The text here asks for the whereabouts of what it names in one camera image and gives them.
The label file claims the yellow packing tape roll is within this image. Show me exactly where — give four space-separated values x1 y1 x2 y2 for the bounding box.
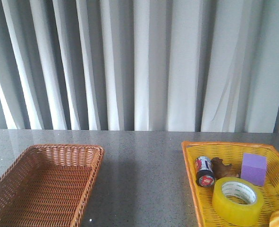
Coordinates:
212 177 264 227

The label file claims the small red-lidded can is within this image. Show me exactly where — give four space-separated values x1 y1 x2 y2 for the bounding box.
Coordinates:
194 156 215 187

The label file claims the white pleated curtain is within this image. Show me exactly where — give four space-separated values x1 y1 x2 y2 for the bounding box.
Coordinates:
0 0 279 133

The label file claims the brown ginger root toy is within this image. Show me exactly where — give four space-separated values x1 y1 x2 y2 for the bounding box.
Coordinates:
211 157 240 179

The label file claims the brown wicker basket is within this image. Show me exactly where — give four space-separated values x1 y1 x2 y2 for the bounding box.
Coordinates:
0 144 104 227

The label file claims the purple foam cube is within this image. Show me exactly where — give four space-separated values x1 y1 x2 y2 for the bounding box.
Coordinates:
240 153 267 186

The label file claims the yellow plastic basket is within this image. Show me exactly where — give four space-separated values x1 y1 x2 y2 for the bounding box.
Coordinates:
182 141 279 227

